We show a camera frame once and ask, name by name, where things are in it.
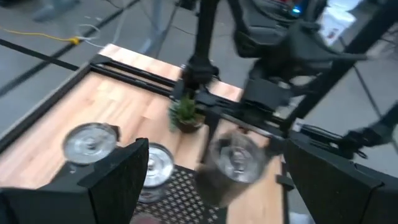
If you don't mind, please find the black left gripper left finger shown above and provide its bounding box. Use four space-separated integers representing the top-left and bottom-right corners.
79 138 150 224

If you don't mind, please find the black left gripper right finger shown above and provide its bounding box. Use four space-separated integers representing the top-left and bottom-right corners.
284 139 384 224

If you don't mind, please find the silver metal candle holder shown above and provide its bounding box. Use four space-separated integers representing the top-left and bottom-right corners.
137 142 176 205
62 122 121 166
194 131 272 208

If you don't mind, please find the black perforated metal shelf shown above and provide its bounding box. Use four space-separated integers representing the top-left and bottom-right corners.
40 160 229 224

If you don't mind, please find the potted green succulent plant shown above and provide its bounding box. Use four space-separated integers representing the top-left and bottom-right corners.
167 92 206 134

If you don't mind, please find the black rig strut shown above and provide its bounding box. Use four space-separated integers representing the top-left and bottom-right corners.
287 0 398 125

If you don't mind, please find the grey desk leg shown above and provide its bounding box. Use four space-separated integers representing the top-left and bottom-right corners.
136 0 180 60
30 0 82 23

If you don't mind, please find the white printed sheet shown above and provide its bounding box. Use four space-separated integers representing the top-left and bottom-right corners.
319 0 357 46

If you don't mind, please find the black cable bundle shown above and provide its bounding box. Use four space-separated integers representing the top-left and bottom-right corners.
295 102 398 160

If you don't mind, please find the black aluminium table frame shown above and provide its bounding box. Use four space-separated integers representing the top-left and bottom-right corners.
0 53 358 156

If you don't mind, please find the white floor cable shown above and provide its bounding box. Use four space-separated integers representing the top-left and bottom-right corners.
74 23 105 50

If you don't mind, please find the yellow extension cable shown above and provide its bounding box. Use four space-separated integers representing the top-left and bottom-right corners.
0 26 82 46

